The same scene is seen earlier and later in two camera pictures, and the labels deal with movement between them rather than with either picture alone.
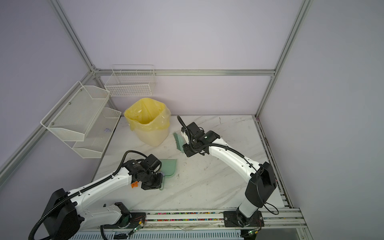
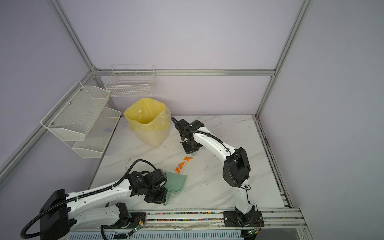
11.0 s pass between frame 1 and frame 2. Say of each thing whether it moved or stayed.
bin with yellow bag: stayed
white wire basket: stayed
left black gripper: moved
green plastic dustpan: moved
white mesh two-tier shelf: stayed
